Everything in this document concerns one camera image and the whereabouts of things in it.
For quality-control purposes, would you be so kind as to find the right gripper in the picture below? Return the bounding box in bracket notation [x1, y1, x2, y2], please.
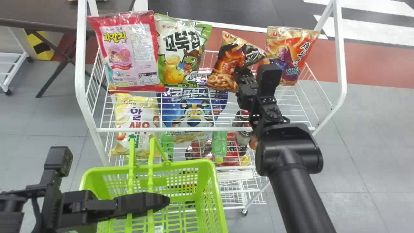
[233, 66, 263, 112]

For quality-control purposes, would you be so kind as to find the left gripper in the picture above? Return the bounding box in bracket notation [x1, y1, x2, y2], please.
[60, 190, 171, 233]

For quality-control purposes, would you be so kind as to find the green basket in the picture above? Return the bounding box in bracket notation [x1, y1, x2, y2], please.
[79, 138, 228, 233]

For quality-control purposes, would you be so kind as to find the orange and black snack packet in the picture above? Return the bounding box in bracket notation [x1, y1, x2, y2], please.
[206, 31, 267, 93]

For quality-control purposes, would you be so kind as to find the black can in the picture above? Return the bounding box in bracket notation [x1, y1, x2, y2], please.
[232, 110, 255, 146]

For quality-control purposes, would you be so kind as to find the green can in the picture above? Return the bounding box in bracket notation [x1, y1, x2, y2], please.
[160, 133, 175, 161]

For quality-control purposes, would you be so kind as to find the blue cereal bag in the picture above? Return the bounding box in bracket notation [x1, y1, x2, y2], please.
[157, 87, 229, 143]

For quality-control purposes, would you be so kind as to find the green snack packet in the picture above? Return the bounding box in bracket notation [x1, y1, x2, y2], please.
[154, 13, 213, 88]

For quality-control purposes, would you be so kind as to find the red noodle cup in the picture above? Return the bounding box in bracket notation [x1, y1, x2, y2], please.
[185, 142, 214, 161]
[214, 133, 251, 167]

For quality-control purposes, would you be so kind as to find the green bottle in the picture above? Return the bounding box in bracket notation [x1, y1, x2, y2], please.
[212, 131, 228, 164]

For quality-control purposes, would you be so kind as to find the yellow snack packet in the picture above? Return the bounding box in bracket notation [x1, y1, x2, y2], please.
[110, 93, 161, 158]

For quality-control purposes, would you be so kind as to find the red snack packet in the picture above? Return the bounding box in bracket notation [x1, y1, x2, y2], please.
[87, 10, 166, 94]

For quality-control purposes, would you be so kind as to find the white shelf trolley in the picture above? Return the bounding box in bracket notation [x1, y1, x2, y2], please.
[0, 27, 33, 96]

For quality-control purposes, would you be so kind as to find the dark side table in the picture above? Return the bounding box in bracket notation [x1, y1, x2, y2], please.
[0, 0, 136, 98]

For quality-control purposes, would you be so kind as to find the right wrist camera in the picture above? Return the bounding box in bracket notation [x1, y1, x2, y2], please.
[256, 64, 283, 98]

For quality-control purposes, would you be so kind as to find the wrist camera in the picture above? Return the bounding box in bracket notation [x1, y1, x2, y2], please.
[256, 64, 283, 98]
[43, 146, 73, 195]

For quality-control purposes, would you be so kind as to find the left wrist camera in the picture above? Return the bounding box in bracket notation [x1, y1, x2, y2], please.
[43, 146, 73, 195]

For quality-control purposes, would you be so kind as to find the white wire rack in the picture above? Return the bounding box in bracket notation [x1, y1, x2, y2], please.
[75, 0, 347, 216]

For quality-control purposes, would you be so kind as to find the yellow and black striped post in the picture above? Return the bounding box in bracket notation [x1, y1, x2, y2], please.
[23, 29, 54, 61]

